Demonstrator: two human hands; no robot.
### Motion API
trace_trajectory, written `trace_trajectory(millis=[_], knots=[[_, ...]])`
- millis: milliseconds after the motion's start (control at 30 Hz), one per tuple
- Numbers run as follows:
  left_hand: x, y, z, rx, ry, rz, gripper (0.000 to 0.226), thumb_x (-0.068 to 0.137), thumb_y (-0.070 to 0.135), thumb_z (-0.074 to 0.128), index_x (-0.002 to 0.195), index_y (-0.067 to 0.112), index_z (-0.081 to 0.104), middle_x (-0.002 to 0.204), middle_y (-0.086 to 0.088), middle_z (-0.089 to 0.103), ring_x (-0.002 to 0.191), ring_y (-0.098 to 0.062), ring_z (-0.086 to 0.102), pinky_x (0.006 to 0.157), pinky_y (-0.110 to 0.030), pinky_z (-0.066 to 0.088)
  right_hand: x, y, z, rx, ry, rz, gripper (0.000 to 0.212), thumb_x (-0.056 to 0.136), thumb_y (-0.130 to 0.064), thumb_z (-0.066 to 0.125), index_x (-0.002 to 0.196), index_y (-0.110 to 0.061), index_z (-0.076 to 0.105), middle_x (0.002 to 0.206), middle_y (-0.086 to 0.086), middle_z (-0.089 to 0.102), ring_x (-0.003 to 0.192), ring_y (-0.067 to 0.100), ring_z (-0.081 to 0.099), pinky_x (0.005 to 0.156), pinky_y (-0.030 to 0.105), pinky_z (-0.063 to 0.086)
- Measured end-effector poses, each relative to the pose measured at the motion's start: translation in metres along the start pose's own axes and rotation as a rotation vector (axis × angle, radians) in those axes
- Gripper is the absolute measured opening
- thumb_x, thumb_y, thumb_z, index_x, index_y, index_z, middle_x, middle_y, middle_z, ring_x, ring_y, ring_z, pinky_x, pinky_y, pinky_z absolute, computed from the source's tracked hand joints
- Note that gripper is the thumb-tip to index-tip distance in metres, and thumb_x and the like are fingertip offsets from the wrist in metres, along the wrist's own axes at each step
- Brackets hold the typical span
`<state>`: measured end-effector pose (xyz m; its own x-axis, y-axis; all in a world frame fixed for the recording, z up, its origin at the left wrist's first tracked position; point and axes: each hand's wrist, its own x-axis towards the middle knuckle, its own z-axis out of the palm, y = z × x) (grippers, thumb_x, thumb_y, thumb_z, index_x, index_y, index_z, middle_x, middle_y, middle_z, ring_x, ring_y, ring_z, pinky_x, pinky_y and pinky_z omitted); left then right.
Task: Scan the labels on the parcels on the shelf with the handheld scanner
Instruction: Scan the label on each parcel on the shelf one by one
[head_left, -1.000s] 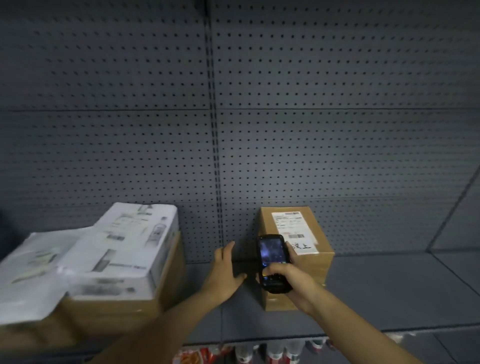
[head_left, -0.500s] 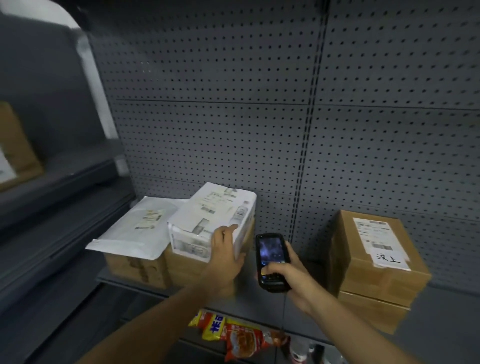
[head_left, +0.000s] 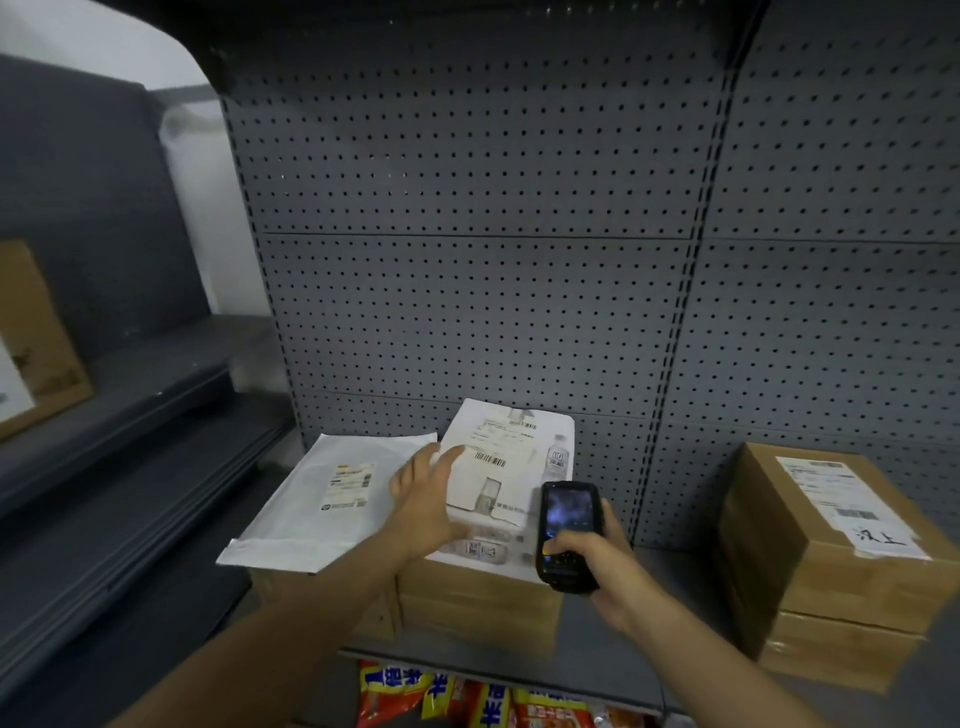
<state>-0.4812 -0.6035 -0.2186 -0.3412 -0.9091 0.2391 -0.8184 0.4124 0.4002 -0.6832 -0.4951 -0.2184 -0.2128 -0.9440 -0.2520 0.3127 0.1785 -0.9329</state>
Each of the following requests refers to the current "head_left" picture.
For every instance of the large brown printed carton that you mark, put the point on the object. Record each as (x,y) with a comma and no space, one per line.
(382,619)

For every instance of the dark grey side shelving unit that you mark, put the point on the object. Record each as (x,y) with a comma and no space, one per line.
(90,187)

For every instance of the person's right hand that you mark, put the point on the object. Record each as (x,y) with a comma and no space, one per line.
(619,577)

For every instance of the pile of red snack packets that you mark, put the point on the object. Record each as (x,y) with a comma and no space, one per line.
(390,697)

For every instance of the grey pegboard shelf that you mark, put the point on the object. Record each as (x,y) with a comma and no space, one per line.
(487,225)

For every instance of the small brown box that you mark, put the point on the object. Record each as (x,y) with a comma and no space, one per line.
(832,652)

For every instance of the black handheld barcode scanner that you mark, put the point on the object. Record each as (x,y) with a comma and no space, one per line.
(566,510)

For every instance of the white mailer envelope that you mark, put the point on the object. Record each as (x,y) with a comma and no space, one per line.
(300,517)

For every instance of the white printed carton box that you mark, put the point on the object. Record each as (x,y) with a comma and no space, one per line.
(517,420)

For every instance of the person's left forearm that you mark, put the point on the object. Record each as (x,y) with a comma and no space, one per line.
(262,660)

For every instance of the person's right forearm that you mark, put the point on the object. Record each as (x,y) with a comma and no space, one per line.
(712,675)

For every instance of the person's left hand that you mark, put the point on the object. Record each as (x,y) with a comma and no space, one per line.
(424,510)

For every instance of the brown box top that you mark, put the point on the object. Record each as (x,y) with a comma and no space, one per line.
(480,592)

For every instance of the small brown box handwritten label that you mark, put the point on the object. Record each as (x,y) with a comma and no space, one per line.
(765,540)

